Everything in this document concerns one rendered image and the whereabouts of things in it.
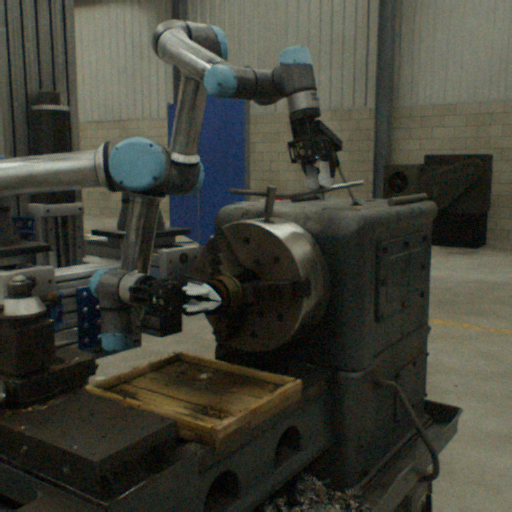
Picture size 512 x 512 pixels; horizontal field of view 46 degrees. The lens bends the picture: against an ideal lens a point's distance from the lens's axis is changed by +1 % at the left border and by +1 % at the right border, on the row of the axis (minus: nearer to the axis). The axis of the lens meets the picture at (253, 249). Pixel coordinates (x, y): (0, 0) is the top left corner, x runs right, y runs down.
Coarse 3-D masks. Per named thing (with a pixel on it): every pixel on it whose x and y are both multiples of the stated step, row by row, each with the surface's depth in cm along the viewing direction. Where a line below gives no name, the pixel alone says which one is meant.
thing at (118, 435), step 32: (32, 416) 97; (64, 416) 97; (96, 416) 97; (128, 416) 97; (160, 416) 97; (32, 448) 91; (64, 448) 86; (96, 448) 86; (128, 448) 87; (160, 448) 93; (96, 480) 83
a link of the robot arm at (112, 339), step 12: (108, 312) 141; (120, 312) 142; (132, 312) 145; (108, 324) 142; (120, 324) 142; (132, 324) 145; (108, 336) 142; (120, 336) 142; (132, 336) 145; (108, 348) 143; (120, 348) 143
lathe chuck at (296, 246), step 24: (240, 240) 142; (264, 240) 138; (288, 240) 136; (264, 264) 139; (288, 264) 135; (312, 264) 138; (312, 288) 136; (264, 312) 140; (288, 312) 136; (312, 312) 139; (240, 336) 145; (264, 336) 141; (288, 336) 137
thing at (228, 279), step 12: (216, 276) 136; (228, 276) 134; (216, 288) 129; (228, 288) 131; (240, 288) 133; (228, 300) 131; (240, 300) 133; (204, 312) 132; (216, 312) 130; (228, 312) 135
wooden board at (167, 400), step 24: (168, 360) 147; (192, 360) 147; (216, 360) 144; (96, 384) 129; (144, 384) 134; (168, 384) 134; (192, 384) 134; (216, 384) 134; (240, 384) 134; (264, 384) 134; (288, 384) 128; (168, 408) 121; (192, 408) 121; (216, 408) 121; (240, 408) 121; (264, 408) 119; (192, 432) 111; (216, 432) 107; (240, 432) 113
